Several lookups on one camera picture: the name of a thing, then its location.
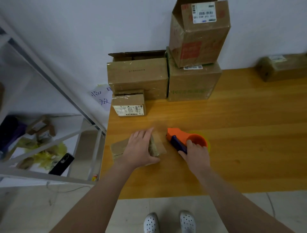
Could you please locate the yellow plastic bag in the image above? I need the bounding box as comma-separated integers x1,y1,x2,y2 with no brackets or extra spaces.
17,138,68,169

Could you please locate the wooden table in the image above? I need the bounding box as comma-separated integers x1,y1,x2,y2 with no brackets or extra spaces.
100,67,307,200

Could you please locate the white paper wall sign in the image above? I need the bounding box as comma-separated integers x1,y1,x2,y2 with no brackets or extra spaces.
89,85,113,112

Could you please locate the stack of cardboard boxes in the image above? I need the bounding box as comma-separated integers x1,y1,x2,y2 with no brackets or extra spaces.
106,0,231,117

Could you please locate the person's right forearm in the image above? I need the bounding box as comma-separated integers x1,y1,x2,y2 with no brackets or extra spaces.
194,168,295,233

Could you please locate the person's left forearm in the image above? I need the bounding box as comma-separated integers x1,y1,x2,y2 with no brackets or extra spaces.
48,161,135,233

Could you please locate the box barcode label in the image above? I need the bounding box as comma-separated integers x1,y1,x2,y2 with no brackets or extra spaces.
259,53,307,82

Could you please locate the grey metal shelf rack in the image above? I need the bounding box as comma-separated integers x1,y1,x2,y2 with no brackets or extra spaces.
0,19,107,185

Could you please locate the dark blue bag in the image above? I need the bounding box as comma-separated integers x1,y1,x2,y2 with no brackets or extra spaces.
0,115,27,154

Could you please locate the small open-flap cardboard box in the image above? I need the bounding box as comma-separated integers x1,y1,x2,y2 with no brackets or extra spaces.
110,133,168,161

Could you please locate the blue orange tape dispenser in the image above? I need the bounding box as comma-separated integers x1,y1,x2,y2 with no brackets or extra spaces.
166,127,211,155

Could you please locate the thin white cable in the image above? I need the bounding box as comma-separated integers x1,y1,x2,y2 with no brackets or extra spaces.
34,184,92,195

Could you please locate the small open carton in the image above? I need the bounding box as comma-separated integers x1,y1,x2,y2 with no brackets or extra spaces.
26,115,57,137

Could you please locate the person's left hand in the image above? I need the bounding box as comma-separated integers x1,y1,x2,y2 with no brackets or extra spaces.
117,127,161,170

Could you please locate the person's right hand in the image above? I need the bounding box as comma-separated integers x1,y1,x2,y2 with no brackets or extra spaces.
178,139,212,176

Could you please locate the black mobile phone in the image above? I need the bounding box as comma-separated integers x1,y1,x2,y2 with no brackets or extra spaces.
48,153,75,176

